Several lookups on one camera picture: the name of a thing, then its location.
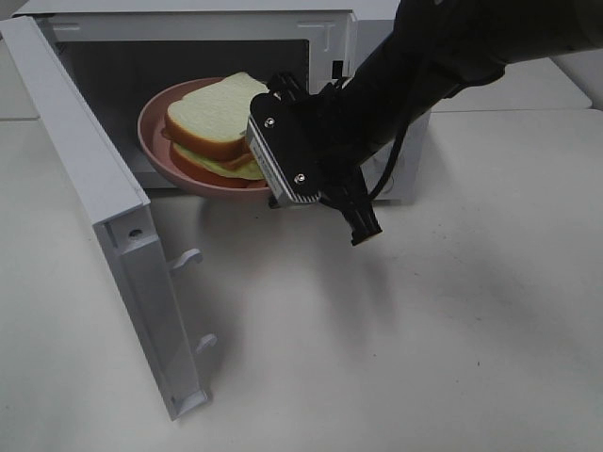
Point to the white microwave oven body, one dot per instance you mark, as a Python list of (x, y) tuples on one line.
[(120, 54)]

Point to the pink round plate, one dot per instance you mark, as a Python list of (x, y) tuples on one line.
[(157, 148)]

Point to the white microwave door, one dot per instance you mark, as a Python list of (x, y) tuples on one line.
[(119, 213)]

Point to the white adjacent table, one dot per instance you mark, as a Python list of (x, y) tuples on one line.
[(533, 85)]

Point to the toy sandwich with lettuce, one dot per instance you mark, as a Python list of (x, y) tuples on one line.
[(207, 127)]

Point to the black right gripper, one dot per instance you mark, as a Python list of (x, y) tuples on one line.
[(338, 147)]

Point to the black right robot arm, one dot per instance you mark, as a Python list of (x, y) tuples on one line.
[(436, 49)]

